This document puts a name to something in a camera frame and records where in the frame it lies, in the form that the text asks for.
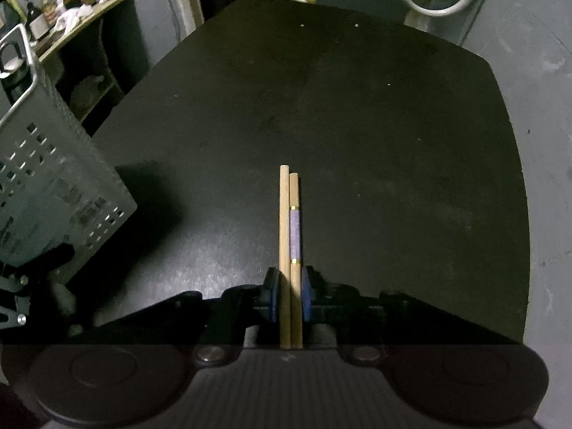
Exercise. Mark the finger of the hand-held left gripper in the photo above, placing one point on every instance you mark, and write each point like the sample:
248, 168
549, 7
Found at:
44, 263

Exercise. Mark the plain wooden chopstick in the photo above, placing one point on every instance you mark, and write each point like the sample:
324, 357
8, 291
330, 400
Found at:
284, 232

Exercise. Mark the wooden chopstick with purple band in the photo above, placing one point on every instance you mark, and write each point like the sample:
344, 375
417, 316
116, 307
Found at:
296, 232

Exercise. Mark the white perforated utensil basket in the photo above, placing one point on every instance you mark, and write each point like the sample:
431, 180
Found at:
49, 107

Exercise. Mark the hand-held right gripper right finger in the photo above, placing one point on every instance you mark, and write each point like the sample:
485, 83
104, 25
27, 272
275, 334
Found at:
307, 297

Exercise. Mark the white cloth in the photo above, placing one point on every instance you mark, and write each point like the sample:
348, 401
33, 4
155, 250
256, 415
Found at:
71, 17

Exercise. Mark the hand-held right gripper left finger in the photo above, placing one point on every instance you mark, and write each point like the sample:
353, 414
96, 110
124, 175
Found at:
273, 297

